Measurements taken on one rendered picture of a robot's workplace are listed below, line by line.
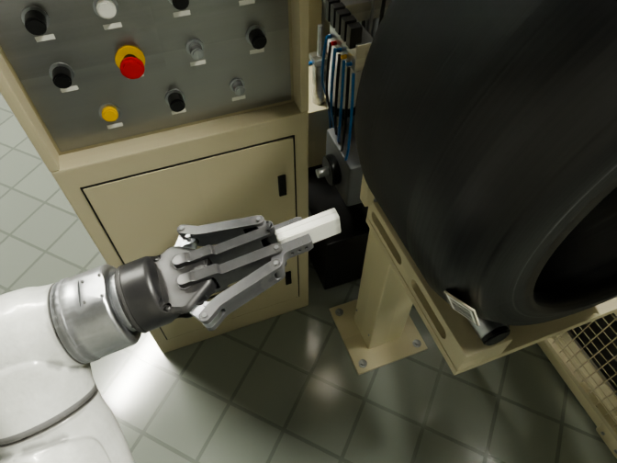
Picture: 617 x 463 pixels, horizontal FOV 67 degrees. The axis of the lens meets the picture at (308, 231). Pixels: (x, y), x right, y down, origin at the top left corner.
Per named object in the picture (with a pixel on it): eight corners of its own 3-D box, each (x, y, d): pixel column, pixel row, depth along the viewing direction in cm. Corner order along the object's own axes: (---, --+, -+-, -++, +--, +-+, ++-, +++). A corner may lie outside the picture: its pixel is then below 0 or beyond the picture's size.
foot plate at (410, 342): (329, 310, 174) (329, 307, 172) (393, 287, 180) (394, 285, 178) (358, 375, 159) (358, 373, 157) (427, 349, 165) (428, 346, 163)
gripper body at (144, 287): (115, 321, 43) (210, 284, 44) (106, 251, 48) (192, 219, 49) (148, 350, 49) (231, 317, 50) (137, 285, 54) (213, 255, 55)
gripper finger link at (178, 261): (186, 286, 51) (184, 276, 52) (281, 246, 52) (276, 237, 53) (173, 267, 48) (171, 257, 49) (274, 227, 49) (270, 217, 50)
